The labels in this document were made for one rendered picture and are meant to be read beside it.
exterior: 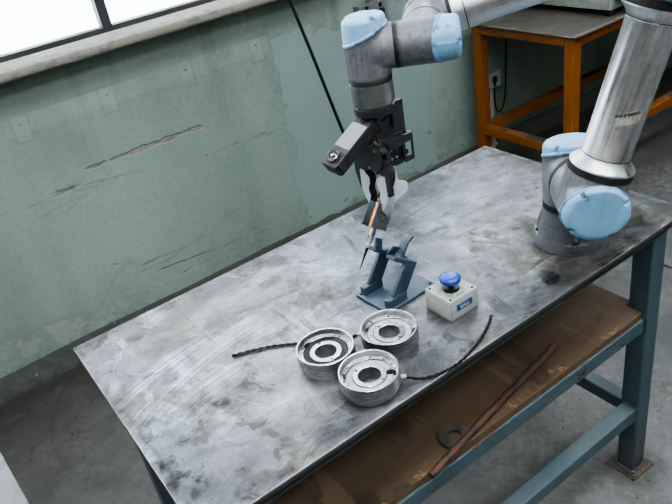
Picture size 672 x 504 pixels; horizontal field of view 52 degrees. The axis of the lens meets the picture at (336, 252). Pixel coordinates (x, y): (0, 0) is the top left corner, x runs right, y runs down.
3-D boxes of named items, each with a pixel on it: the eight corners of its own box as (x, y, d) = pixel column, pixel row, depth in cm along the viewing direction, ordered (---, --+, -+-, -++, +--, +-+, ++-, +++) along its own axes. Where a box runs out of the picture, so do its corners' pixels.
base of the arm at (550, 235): (564, 213, 156) (565, 173, 150) (624, 234, 144) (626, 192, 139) (518, 240, 149) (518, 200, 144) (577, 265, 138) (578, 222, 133)
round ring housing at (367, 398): (339, 412, 113) (335, 394, 111) (342, 369, 122) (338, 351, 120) (403, 407, 112) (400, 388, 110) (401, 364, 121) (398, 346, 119)
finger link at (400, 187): (417, 209, 129) (408, 163, 125) (394, 222, 126) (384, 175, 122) (405, 206, 132) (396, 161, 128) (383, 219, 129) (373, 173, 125)
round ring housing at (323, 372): (288, 373, 123) (283, 356, 121) (320, 339, 131) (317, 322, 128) (336, 390, 118) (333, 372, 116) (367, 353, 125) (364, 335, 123)
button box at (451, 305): (452, 323, 128) (450, 302, 126) (426, 308, 134) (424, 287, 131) (483, 303, 132) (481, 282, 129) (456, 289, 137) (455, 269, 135)
